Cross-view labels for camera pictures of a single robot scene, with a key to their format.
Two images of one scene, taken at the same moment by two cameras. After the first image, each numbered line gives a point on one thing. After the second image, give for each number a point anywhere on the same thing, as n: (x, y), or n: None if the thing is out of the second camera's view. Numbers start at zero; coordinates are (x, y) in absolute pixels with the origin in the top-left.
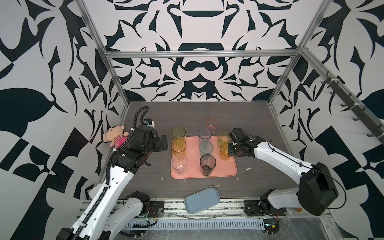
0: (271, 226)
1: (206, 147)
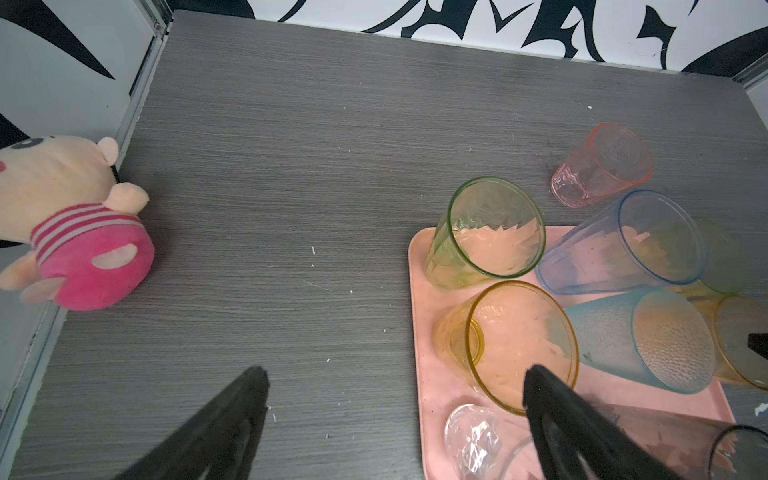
0: None
1: (655, 336)
